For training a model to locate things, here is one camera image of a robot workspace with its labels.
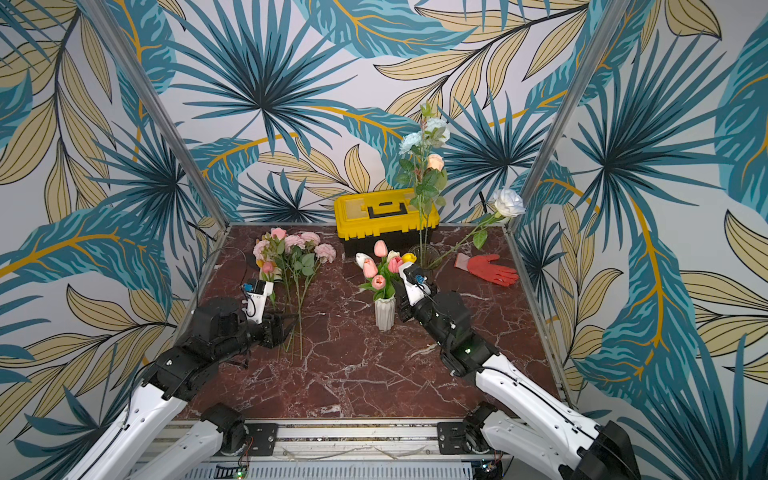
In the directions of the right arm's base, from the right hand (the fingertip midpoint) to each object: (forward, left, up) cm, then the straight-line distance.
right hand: (398, 276), depth 72 cm
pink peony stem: (+26, +45, -20) cm, 56 cm away
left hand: (-8, +26, -7) cm, 28 cm away
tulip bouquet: (+2, +4, 0) cm, 4 cm away
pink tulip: (+20, +42, -22) cm, 52 cm away
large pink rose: (+32, +40, -18) cm, 54 cm away
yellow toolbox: (+32, -3, -11) cm, 34 cm away
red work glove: (+23, -33, -28) cm, 50 cm away
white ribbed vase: (-1, +3, -14) cm, 14 cm away
